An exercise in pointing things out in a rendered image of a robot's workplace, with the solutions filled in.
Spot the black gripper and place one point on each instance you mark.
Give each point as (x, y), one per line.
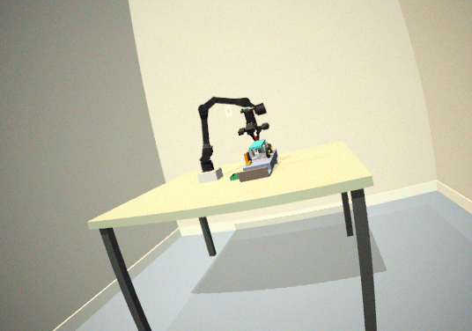
(264, 126)

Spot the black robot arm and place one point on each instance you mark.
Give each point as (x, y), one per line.
(203, 109)

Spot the yellow wedge chock with orange handle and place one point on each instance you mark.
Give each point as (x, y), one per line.
(248, 163)

